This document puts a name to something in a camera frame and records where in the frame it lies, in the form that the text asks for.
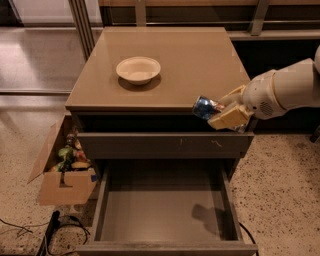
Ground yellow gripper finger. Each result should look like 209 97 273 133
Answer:
207 102 253 130
218 85 246 106

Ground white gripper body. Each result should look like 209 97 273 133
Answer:
242 70 287 120

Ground crushed blue redbull can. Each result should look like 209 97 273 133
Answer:
192 96 225 121

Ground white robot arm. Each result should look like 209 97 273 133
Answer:
208 46 320 130

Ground grey drawer cabinet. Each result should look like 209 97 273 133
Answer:
64 26 264 256

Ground open grey middle drawer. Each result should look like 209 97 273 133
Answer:
77 160 258 256

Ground grey top drawer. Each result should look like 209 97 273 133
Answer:
78 132 254 159

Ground white paper bowl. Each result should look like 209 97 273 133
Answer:
116 56 161 85

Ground toy objects in box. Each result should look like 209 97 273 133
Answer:
49 126 92 173

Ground cardboard box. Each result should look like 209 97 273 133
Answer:
28 115 97 205

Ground black power strip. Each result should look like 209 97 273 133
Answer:
35 211 60 256

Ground black cable right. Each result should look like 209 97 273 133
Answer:
238 221 260 256

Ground black cable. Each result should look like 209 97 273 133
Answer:
238 221 260 256
0 214 91 256

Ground black cable left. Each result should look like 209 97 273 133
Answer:
0 214 91 256

